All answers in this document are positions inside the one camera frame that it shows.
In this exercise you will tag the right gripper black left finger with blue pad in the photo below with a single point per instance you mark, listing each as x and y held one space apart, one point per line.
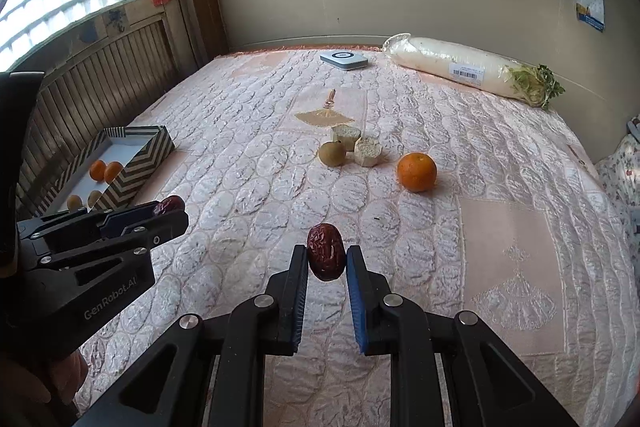
211 372

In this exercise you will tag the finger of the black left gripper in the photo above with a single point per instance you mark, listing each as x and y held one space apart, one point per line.
85 224
141 236

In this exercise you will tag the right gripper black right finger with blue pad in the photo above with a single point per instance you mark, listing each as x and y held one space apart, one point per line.
444 370

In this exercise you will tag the brown round fruit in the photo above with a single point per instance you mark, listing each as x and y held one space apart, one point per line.
74 202
93 198
332 154

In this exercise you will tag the red jujube date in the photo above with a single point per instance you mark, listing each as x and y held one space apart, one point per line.
326 253
168 204

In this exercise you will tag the orange with stem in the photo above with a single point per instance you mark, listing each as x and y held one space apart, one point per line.
97 171

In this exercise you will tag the white cut piece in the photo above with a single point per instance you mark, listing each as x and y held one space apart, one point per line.
367 152
346 135

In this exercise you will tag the white cut piece front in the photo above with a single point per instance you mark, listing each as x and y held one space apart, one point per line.
367 152

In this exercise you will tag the person's hand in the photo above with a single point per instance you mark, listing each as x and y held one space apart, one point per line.
22 391

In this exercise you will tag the chevron patterned gift box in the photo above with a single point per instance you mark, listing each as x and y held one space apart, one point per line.
140 150

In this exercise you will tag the wooden radiator cover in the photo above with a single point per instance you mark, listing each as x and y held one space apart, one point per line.
107 85

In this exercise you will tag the large orange mid bed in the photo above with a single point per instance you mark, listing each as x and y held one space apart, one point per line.
417 172

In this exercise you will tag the floral bedding pile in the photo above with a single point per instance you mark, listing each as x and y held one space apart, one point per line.
619 175

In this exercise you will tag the white square device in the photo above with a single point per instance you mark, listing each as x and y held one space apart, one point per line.
343 59

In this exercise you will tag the wrapped white daikon radish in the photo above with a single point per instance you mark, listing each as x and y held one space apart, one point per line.
534 85

